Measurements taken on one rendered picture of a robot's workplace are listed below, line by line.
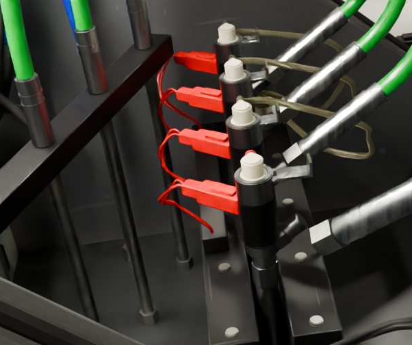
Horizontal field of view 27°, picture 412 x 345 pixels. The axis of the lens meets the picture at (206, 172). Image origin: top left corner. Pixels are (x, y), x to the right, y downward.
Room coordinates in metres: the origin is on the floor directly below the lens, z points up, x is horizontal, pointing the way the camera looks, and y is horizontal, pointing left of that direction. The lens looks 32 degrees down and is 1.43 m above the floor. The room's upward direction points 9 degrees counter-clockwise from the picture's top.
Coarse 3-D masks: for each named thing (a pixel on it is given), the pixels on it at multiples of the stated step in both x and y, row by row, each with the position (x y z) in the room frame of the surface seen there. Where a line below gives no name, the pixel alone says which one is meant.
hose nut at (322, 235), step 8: (336, 216) 0.43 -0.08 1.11; (320, 224) 0.42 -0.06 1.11; (328, 224) 0.42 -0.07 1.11; (312, 232) 0.42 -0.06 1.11; (320, 232) 0.42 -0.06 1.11; (328, 232) 0.42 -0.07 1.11; (312, 240) 0.42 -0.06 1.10; (320, 240) 0.42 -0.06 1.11; (328, 240) 0.41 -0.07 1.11; (336, 240) 0.41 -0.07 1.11; (320, 248) 0.42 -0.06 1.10; (328, 248) 0.41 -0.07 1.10; (336, 248) 0.41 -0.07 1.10
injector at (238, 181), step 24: (240, 168) 0.53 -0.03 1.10; (240, 192) 0.51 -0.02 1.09; (264, 192) 0.50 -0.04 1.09; (240, 216) 0.51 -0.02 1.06; (264, 216) 0.50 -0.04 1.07; (264, 240) 0.50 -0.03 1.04; (288, 240) 0.51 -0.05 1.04; (264, 264) 0.51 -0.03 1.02; (264, 288) 0.51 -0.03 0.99; (264, 312) 0.51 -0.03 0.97; (264, 336) 0.51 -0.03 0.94
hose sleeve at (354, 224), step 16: (384, 192) 0.41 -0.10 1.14; (400, 192) 0.40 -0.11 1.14; (352, 208) 0.42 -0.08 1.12; (368, 208) 0.41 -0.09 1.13; (384, 208) 0.40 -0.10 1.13; (400, 208) 0.40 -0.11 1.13; (336, 224) 0.42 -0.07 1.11; (352, 224) 0.41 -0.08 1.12; (368, 224) 0.40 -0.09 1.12; (384, 224) 0.40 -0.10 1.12; (352, 240) 0.41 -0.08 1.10
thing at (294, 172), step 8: (272, 168) 0.52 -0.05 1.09; (280, 168) 0.52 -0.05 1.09; (288, 168) 0.52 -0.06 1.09; (296, 168) 0.52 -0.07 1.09; (304, 168) 0.52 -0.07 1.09; (280, 176) 0.51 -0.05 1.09; (288, 176) 0.51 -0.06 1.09; (296, 176) 0.51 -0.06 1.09; (304, 176) 0.51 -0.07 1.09; (312, 176) 0.51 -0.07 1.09
